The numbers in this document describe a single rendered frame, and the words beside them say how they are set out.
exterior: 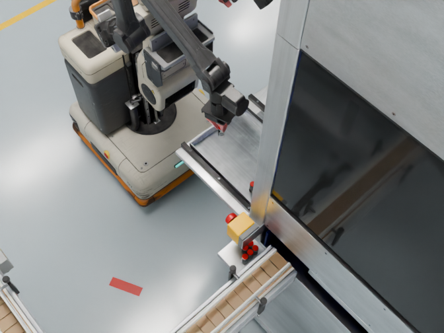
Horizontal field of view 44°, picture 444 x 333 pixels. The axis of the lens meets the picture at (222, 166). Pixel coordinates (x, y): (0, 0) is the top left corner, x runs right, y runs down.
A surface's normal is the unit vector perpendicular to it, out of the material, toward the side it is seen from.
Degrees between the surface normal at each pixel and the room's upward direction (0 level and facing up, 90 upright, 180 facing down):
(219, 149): 0
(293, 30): 90
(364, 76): 90
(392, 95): 90
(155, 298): 0
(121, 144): 0
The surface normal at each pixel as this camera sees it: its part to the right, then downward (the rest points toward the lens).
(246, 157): 0.02, -0.51
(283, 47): -0.74, 0.57
